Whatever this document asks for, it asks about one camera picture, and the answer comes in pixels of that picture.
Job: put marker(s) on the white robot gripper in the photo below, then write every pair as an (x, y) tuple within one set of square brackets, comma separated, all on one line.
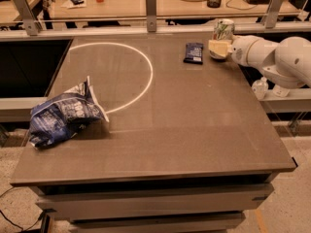
[(242, 50)]

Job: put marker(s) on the green white 7up can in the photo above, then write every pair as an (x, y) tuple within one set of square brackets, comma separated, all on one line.
[(223, 30)]

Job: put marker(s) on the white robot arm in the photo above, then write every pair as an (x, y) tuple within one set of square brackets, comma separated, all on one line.
[(287, 64)]

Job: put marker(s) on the blue rxbar blueberry bar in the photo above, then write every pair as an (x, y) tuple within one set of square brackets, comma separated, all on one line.
[(193, 53)]

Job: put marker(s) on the black mesh pen cup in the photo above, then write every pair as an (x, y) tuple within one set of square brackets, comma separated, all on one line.
[(214, 3)]

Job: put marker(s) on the grey table drawer base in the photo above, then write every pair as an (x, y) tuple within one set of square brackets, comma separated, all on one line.
[(155, 205)]

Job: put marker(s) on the blue crumpled chip bag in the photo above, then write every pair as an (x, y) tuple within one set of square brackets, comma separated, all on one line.
[(62, 117)]

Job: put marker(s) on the right metal rail bracket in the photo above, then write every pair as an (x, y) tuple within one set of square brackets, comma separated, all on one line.
[(271, 16)]

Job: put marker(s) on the metal rail bracket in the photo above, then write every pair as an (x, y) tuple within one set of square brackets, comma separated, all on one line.
[(151, 15), (271, 16), (31, 24)]

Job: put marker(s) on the middle metal rail bracket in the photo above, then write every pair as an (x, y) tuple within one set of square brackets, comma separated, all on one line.
[(151, 15)]

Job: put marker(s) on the left metal rail bracket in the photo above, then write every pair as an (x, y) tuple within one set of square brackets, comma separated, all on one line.
[(31, 24)]

